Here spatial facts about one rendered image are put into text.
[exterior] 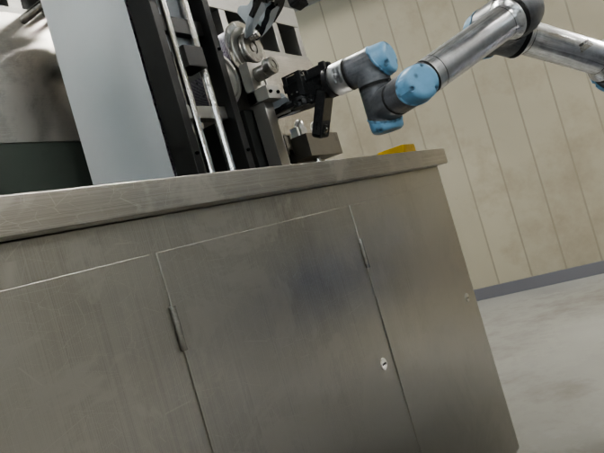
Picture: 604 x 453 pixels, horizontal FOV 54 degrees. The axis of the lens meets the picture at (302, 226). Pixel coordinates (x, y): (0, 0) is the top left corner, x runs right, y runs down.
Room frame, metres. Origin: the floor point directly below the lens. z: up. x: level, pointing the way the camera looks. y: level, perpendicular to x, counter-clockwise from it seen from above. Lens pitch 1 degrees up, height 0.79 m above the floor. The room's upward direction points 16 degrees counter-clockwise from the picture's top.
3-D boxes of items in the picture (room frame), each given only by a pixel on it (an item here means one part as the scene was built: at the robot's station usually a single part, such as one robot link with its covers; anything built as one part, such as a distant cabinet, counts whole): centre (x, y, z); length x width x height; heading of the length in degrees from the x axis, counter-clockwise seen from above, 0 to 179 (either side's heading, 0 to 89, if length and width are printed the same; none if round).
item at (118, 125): (1.25, 0.33, 1.17); 0.34 x 0.05 x 0.54; 56
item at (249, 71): (1.38, 0.00, 1.05); 0.06 x 0.05 x 0.31; 56
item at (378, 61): (1.33, -0.25, 1.11); 0.11 x 0.08 x 0.09; 56
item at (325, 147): (1.68, 0.05, 1.00); 0.40 x 0.16 x 0.06; 56
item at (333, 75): (1.38, -0.18, 1.11); 0.08 x 0.05 x 0.08; 146
